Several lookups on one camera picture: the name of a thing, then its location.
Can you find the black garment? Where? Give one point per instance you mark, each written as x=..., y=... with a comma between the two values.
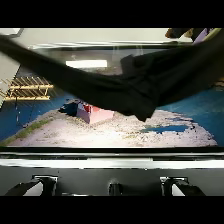
x=150, y=83

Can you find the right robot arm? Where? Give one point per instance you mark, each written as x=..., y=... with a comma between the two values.
x=186, y=189

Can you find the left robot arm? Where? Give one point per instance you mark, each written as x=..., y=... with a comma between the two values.
x=23, y=189

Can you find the silver frame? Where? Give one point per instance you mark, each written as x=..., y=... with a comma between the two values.
x=110, y=163

